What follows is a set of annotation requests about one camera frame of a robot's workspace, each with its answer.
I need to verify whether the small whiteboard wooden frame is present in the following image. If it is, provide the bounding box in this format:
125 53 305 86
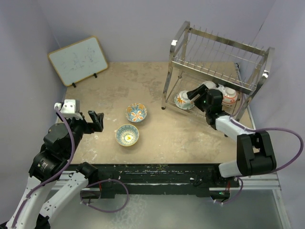
48 36 108 87

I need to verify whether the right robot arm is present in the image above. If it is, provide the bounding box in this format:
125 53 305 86
186 84 277 187

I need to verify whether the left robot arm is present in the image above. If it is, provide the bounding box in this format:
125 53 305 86
0 111 104 229

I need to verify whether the orange flower green leaf bowl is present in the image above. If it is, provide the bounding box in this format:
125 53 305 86
201 81 225 96

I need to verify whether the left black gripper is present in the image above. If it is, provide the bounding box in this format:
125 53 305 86
57 109 103 156

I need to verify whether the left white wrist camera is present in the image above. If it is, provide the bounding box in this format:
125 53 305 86
54 99 83 120

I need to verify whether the red patterned bowl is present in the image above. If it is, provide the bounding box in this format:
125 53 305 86
223 87 238 105

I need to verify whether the steel two-tier dish rack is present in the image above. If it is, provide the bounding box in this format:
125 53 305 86
161 21 275 121

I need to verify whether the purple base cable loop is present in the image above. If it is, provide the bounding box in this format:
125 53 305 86
79 178 130 213

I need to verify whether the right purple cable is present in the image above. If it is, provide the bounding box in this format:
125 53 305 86
228 95 305 177

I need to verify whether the blue orange floral bowl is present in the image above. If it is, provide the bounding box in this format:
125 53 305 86
125 103 147 123

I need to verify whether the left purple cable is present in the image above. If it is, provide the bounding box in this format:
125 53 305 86
9 106 76 227

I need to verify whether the blue rim yellow bowl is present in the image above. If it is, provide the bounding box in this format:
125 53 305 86
115 124 140 147

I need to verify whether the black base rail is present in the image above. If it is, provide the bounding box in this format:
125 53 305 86
81 164 240 198

